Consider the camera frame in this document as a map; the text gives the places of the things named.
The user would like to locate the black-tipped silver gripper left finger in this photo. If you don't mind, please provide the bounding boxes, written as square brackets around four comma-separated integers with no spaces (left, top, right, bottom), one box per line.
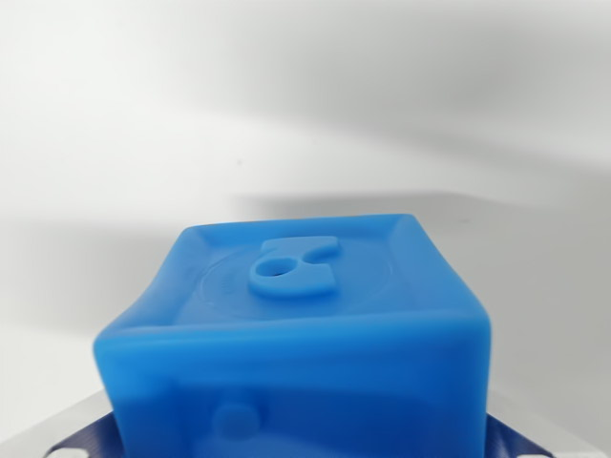
[44,387,127,458]

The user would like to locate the blue soft cube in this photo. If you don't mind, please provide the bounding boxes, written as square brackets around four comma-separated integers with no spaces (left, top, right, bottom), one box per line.
[93,213,493,458]

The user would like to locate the black-tipped silver gripper right finger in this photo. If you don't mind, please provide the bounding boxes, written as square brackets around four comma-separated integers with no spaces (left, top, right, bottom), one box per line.
[483,387,572,458]

